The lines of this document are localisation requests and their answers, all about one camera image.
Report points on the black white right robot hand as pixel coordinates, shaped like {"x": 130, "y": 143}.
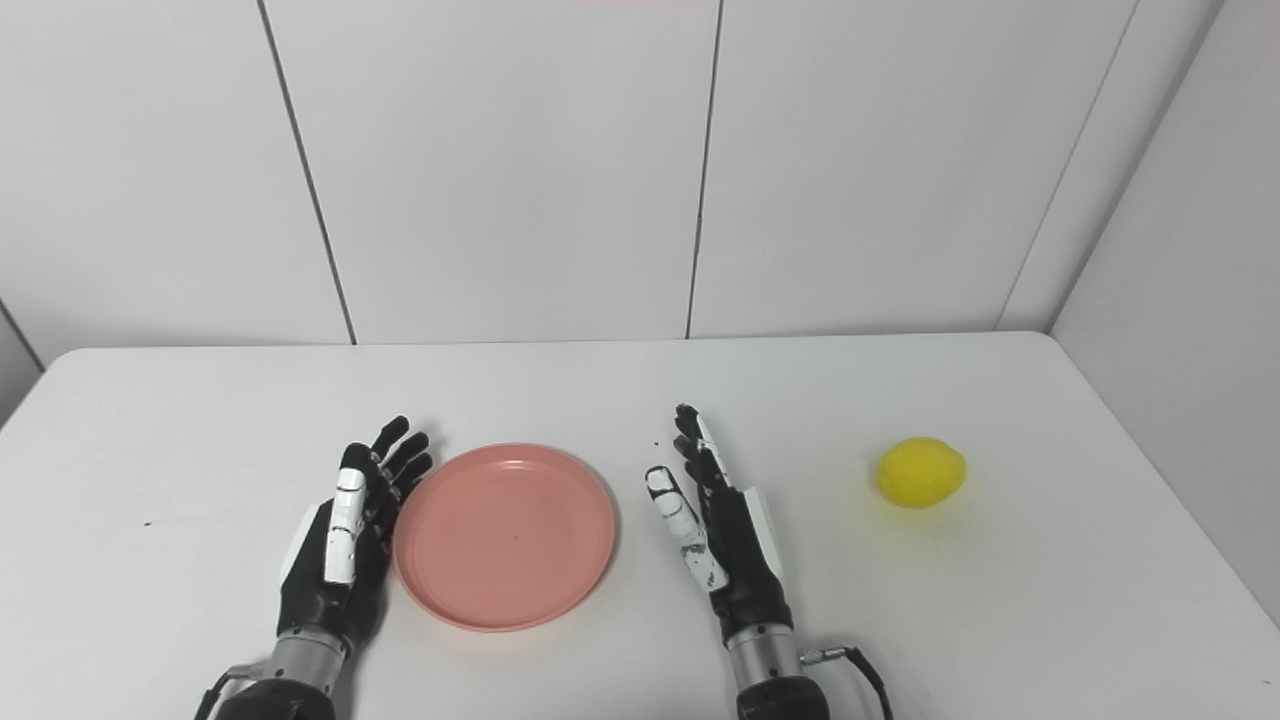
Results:
{"x": 745, "y": 560}

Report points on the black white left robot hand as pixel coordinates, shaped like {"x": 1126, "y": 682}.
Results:
{"x": 315, "y": 590}

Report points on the yellow lemon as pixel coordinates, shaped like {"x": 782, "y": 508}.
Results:
{"x": 920, "y": 472}

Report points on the pink round plate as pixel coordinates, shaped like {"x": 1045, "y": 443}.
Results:
{"x": 505, "y": 535}

